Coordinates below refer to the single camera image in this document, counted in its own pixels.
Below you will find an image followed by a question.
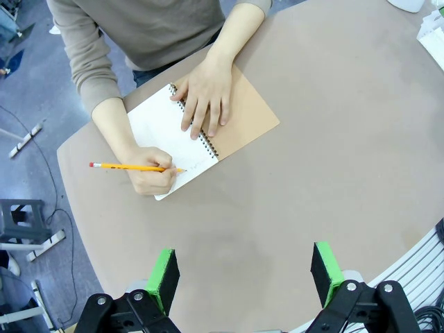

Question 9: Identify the yellow pencil with red eraser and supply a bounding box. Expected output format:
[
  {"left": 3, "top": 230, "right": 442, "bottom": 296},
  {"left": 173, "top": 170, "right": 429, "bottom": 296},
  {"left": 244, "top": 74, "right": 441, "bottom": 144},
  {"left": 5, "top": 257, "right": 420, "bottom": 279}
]
[{"left": 89, "top": 162, "right": 188, "bottom": 173}]

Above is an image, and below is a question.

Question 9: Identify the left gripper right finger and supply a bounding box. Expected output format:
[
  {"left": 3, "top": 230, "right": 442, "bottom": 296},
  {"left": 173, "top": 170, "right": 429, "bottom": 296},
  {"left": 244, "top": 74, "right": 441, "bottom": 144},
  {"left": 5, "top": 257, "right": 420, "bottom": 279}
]
[{"left": 305, "top": 241, "right": 422, "bottom": 333}]

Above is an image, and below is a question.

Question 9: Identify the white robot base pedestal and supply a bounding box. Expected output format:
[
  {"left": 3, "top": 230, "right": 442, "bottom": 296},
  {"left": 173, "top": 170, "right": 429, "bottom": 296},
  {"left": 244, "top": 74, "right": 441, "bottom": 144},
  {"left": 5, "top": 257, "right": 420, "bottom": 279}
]
[{"left": 386, "top": 0, "right": 425, "bottom": 14}]

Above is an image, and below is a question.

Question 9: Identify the thin black floor cable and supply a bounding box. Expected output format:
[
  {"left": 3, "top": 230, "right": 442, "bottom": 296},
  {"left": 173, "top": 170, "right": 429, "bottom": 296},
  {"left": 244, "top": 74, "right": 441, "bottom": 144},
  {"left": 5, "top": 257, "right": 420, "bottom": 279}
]
[{"left": 0, "top": 105, "right": 77, "bottom": 329}]

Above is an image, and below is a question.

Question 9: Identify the person's left hand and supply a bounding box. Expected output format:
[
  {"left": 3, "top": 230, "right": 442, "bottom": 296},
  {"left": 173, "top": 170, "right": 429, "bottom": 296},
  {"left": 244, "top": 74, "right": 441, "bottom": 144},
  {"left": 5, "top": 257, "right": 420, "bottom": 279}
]
[{"left": 169, "top": 55, "right": 233, "bottom": 140}]

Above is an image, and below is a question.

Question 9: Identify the grey plastic step stool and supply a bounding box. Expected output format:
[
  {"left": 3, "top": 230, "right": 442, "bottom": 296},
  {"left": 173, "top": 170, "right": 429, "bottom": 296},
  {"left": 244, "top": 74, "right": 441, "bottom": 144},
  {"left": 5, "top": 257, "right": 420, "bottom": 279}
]
[{"left": 0, "top": 198, "right": 51, "bottom": 246}]

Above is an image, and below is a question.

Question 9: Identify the white stand with floor foot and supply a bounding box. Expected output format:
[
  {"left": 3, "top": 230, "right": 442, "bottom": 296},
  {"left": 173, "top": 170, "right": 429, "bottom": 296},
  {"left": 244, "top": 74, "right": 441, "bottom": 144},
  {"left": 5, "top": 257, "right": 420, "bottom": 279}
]
[
  {"left": 0, "top": 119, "right": 46, "bottom": 160},
  {"left": 0, "top": 229, "right": 66, "bottom": 263}
]

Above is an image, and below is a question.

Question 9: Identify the person's left forearm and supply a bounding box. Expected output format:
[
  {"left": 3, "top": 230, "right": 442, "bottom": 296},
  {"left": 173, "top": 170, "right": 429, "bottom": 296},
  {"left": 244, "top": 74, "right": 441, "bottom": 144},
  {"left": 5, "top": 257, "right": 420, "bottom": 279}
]
[{"left": 207, "top": 2, "right": 266, "bottom": 70}]

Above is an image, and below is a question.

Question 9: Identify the person's right hand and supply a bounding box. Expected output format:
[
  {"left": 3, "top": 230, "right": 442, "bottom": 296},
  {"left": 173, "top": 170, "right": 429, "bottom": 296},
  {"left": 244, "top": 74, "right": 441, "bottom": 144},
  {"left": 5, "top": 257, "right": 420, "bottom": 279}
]
[{"left": 126, "top": 146, "right": 178, "bottom": 196}]

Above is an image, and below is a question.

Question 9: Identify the white paper sheet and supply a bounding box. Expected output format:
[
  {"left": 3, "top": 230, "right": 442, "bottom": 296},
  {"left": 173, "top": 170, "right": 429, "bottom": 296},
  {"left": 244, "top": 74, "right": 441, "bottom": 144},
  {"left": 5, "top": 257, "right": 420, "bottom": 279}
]
[{"left": 418, "top": 9, "right": 444, "bottom": 41}]

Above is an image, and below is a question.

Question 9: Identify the white slatted rail frame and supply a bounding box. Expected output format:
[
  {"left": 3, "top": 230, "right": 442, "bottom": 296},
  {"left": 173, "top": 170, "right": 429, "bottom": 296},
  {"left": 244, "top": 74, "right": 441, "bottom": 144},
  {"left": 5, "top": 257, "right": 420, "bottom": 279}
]
[{"left": 289, "top": 225, "right": 444, "bottom": 333}]

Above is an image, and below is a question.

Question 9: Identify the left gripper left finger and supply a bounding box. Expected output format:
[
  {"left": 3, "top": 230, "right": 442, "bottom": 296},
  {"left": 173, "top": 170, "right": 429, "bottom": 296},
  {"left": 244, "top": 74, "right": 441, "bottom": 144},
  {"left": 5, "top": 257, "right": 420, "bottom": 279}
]
[{"left": 74, "top": 248, "right": 181, "bottom": 333}]

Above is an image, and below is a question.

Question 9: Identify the black cable bundle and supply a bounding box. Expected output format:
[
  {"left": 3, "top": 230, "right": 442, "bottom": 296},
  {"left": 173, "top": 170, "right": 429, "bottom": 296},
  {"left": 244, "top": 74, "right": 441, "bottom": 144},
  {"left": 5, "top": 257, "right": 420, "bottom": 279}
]
[{"left": 414, "top": 301, "right": 444, "bottom": 333}]

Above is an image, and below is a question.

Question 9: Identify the spiral notebook with kraft cover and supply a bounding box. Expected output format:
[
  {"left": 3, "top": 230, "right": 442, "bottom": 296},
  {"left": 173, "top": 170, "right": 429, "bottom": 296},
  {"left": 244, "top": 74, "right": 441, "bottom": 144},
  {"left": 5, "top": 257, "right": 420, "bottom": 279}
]
[{"left": 126, "top": 64, "right": 281, "bottom": 202}]

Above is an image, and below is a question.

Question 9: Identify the white perforated plastic basket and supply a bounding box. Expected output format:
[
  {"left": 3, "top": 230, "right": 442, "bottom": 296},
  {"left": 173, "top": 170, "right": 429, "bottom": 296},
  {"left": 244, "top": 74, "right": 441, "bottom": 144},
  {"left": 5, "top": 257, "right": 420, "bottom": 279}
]
[{"left": 416, "top": 9, "right": 444, "bottom": 70}]

